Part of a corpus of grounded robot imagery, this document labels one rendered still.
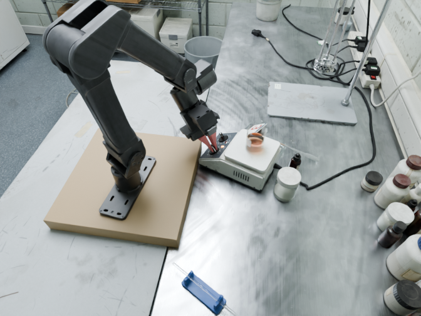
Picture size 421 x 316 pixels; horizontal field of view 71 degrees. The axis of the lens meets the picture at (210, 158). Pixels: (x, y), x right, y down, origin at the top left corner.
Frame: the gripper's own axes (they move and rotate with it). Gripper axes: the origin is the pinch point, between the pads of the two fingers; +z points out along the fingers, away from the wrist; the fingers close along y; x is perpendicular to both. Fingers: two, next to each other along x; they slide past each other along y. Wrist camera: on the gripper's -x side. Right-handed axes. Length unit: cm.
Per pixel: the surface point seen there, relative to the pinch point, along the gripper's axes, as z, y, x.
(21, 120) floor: -11, -90, 197
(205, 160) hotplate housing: 1.9, -3.7, -0.3
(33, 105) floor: -15, -79, 212
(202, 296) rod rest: 12.7, -22.3, -28.2
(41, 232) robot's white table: -7.3, -47.9, -0.5
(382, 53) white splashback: 15, 78, 15
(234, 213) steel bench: 12.1, -5.8, -13.7
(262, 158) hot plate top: 4.9, 8.1, -10.9
